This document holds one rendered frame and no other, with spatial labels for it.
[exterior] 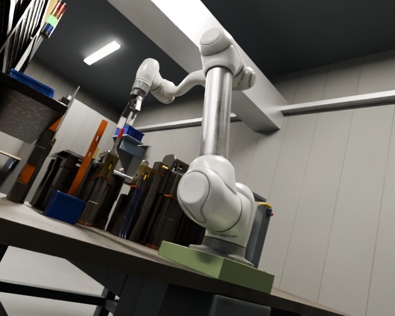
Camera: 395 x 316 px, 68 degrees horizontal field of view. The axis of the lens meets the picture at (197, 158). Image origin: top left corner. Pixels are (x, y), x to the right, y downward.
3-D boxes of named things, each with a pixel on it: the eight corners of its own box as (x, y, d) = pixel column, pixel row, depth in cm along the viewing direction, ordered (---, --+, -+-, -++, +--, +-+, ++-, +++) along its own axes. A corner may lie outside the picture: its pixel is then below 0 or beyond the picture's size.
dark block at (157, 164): (132, 241, 149) (162, 165, 161) (138, 243, 143) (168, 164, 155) (124, 238, 146) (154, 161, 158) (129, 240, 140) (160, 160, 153)
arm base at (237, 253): (258, 270, 109) (261, 255, 110) (231, 260, 92) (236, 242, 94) (216, 258, 120) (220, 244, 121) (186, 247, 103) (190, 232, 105)
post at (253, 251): (246, 279, 176) (264, 209, 188) (255, 282, 169) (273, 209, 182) (237, 276, 172) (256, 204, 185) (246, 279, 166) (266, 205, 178)
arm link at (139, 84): (146, 90, 168) (142, 99, 166) (132, 81, 163) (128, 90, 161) (153, 86, 160) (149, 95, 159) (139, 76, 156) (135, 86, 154)
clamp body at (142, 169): (120, 237, 148) (147, 169, 159) (128, 241, 139) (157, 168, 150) (108, 234, 145) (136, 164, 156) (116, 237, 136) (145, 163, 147)
